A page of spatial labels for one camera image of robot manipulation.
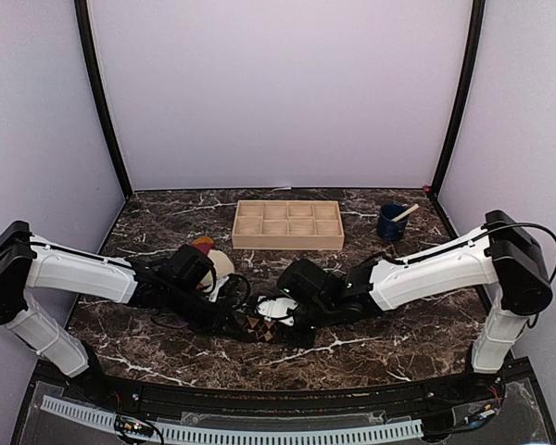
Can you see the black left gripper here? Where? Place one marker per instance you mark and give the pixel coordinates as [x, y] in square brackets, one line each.
[214, 324]

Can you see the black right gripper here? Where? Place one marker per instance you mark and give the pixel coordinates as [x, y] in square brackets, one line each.
[293, 338]

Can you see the brown beige argyle sock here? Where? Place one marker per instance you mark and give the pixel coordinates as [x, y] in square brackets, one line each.
[252, 329]

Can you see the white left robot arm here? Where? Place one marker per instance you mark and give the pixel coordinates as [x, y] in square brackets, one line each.
[29, 262]

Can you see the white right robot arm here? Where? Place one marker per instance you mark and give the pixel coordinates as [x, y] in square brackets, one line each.
[500, 252]

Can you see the round beige plate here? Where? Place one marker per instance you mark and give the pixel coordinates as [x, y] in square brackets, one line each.
[222, 266]

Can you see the purple maroon striped sock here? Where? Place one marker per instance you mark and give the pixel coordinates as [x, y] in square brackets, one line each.
[204, 244]

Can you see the blue enamel mug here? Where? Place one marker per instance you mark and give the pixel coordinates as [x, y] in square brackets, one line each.
[387, 229]

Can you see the wooden compartment tray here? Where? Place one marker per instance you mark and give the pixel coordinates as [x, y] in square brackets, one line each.
[288, 225]

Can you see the pale wooden stick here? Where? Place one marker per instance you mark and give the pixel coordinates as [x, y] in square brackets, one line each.
[404, 214]

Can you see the black front rail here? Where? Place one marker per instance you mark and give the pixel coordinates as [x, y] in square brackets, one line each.
[134, 396]

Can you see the white slotted cable duct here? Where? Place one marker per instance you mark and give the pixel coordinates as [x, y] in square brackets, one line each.
[207, 428]

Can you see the black left frame post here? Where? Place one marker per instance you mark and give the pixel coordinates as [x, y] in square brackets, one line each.
[99, 95]

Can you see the black frame post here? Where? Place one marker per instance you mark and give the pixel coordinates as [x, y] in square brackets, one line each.
[99, 95]
[461, 97]

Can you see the black right frame post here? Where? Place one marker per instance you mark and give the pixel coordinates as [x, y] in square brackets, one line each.
[461, 97]

